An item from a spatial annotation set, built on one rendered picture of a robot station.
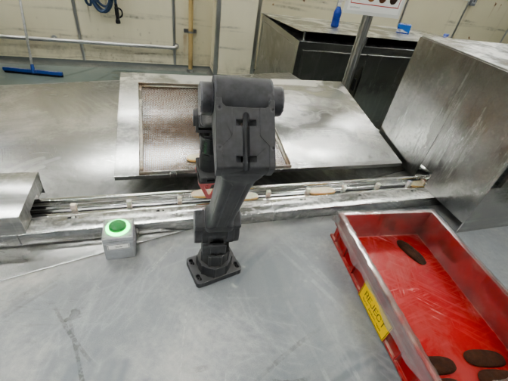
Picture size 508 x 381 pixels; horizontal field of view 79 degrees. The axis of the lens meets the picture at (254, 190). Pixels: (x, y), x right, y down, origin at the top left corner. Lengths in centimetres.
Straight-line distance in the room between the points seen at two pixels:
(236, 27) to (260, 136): 395
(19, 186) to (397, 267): 103
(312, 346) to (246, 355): 15
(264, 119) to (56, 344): 60
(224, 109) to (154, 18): 413
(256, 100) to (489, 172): 87
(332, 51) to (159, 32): 245
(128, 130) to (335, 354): 92
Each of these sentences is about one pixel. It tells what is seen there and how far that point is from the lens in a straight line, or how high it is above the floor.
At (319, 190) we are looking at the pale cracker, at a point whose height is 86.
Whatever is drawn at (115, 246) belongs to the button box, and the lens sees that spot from 82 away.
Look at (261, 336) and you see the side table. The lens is 74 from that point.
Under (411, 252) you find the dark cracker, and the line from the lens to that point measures 104.
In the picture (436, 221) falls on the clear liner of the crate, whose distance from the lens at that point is 107.
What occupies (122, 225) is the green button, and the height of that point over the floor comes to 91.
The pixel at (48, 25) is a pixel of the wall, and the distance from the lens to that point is 467.
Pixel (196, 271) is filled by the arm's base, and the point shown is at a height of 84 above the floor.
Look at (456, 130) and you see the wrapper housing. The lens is 122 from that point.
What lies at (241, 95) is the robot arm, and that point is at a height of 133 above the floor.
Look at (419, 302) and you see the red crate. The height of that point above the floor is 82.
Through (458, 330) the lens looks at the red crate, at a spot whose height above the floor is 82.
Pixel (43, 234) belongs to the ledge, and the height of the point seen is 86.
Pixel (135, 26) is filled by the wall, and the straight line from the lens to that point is 452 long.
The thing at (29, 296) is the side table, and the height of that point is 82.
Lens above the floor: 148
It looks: 38 degrees down
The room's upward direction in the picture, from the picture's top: 10 degrees clockwise
